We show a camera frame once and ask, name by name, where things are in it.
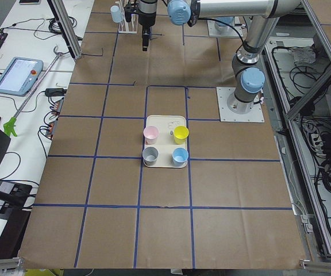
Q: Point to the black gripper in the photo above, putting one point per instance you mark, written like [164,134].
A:
[146,18]

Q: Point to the light blue plastic cup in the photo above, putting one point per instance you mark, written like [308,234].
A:
[116,14]

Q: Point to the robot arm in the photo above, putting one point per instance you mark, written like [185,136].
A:
[222,24]
[265,15]

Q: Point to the pink plastic cup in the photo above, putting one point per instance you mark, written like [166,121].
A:
[151,133]

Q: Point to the yellow plastic cup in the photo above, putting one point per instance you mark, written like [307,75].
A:
[180,134]

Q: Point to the grey plastic cup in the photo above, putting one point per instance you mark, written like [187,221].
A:
[150,156]

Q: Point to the black power adapter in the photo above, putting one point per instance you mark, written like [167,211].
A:
[55,92]

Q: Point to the cream plastic tray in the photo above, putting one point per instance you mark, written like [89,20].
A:
[165,142]

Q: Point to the blue teach pendant tablet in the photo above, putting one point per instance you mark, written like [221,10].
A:
[20,75]

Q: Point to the white wire cup rack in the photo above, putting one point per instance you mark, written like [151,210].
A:
[124,26]

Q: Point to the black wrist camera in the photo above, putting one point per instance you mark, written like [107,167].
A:
[129,10]

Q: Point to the aluminium frame post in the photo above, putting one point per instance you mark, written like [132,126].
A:
[67,30]

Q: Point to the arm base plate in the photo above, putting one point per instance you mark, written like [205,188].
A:
[232,110]
[229,34]

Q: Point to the green handled reacher grabber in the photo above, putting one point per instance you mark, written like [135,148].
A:
[8,127]

